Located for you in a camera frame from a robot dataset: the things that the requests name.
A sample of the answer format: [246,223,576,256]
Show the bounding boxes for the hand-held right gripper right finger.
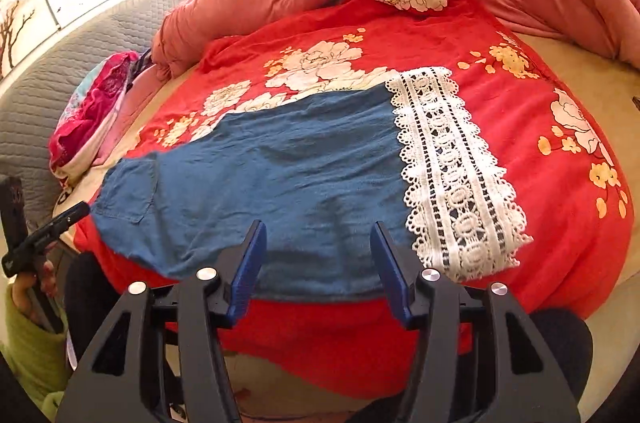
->
[369,220,583,423]

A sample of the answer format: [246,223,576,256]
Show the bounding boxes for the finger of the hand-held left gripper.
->
[47,201,92,231]

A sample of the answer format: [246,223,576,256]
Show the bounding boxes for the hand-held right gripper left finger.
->
[54,219,268,423]

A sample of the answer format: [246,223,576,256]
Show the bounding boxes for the blue pants with white lace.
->
[90,65,535,304]

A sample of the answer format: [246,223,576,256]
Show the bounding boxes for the person's left forearm green sleeve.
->
[0,288,71,421]

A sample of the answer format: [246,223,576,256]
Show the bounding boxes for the person's left hand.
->
[9,259,60,326]

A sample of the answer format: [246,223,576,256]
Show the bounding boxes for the pink and teal floral cloth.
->
[48,51,143,184]

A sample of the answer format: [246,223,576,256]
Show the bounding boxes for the pink pillow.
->
[92,63,168,168]

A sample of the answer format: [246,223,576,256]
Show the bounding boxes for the red floral blanket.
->
[74,0,635,401]

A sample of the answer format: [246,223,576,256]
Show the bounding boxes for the grey quilted headboard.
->
[0,0,208,234]

